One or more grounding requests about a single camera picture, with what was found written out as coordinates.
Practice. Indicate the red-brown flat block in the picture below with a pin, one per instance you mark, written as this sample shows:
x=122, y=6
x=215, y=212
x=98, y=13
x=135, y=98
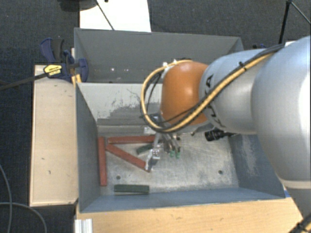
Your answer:
x=102, y=161
x=126, y=156
x=131, y=139

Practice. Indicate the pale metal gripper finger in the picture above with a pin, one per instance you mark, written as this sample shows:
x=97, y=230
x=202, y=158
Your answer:
x=148, y=160
x=155, y=155

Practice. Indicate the black cylinder on white bracket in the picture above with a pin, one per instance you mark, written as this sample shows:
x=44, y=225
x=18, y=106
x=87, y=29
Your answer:
x=215, y=135

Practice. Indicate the pale wood board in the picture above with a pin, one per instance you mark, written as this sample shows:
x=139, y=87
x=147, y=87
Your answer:
x=53, y=142

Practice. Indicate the dark green flat block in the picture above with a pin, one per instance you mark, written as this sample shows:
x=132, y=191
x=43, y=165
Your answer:
x=143, y=148
x=131, y=189

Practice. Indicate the grey metal bin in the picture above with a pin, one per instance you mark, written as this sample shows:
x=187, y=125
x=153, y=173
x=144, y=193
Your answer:
x=194, y=173

